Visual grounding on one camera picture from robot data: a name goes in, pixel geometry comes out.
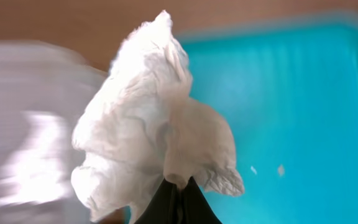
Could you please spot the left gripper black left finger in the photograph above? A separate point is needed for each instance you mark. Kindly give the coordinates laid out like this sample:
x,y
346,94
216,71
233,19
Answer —
x,y
162,208

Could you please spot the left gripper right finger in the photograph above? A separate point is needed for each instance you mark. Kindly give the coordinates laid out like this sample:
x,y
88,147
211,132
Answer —
x,y
195,207

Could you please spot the white napkin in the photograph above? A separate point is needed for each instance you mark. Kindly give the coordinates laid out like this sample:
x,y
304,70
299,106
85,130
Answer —
x,y
143,127

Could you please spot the teal serving tray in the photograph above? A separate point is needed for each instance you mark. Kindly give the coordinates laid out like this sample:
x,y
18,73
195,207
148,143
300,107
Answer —
x,y
290,94

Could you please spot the clear plastic bin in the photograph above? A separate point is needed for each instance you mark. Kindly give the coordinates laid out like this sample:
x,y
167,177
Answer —
x,y
44,89

